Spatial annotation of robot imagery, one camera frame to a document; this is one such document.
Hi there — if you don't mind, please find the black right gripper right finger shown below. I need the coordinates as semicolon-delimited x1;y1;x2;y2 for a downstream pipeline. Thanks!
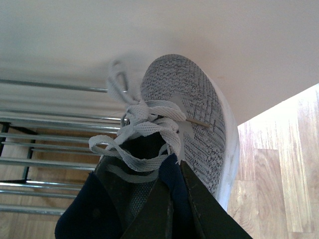
180;162;251;239

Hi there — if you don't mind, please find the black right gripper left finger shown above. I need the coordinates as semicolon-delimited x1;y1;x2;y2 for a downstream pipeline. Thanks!
122;180;173;239

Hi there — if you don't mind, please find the grey knit sneaker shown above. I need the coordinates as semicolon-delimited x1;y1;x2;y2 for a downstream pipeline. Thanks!
54;55;237;239

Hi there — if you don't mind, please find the black metal shoe rack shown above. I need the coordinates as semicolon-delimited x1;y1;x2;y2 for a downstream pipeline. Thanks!
0;77;124;215

